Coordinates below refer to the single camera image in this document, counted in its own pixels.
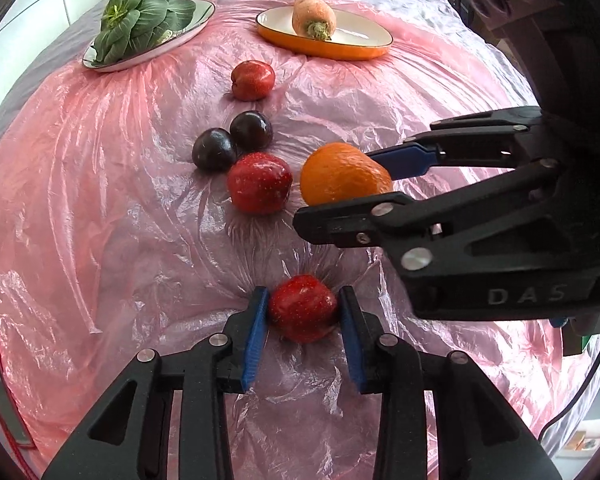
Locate bok choy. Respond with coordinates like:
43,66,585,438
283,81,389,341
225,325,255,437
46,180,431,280
92,0,197,66

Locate orange cluster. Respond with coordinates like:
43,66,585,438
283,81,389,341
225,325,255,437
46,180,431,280
300,142,393,206

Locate dark plum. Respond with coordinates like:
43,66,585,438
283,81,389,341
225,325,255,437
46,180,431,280
230,110,273,152
192,128,238,172

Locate red plum top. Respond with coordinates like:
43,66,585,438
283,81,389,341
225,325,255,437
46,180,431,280
230,60,275,101

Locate black cable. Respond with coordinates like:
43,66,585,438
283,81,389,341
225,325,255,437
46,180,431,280
536,318,600,441

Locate pink plastic sheet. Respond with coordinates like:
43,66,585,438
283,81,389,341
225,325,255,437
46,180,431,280
0,0,566,480

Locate orange oval dish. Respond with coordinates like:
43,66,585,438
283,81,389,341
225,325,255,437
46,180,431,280
256,6,393,61

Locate grey bed sheet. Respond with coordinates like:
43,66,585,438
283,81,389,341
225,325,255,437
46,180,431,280
0,0,600,456

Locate white plate green rim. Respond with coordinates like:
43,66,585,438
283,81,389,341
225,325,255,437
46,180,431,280
82,0,215,73

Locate carrot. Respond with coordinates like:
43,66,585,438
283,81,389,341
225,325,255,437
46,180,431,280
291,0,337,41

